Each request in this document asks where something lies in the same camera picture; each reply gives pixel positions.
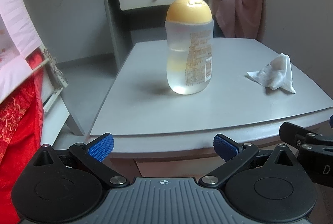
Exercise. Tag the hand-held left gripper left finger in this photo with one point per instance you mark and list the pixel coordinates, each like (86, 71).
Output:
(101, 145)

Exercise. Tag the red embroidered cloth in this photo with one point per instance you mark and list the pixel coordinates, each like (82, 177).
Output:
(18, 130)

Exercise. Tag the white metal frame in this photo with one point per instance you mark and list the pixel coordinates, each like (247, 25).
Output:
(56, 99)

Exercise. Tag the grey desk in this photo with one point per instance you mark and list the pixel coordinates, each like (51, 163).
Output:
(111, 31)

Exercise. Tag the white tissue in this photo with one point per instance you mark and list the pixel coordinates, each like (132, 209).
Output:
(277, 73)

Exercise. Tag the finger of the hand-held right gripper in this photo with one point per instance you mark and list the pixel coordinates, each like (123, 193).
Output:
(291, 132)
(316, 148)

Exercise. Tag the clear bottle with yellow cap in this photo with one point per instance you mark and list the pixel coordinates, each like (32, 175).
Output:
(189, 52)

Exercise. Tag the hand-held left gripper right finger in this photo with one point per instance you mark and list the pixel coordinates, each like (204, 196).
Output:
(225, 145)

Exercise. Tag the pale pink blanket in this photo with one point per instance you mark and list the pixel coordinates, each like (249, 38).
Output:
(15, 39)

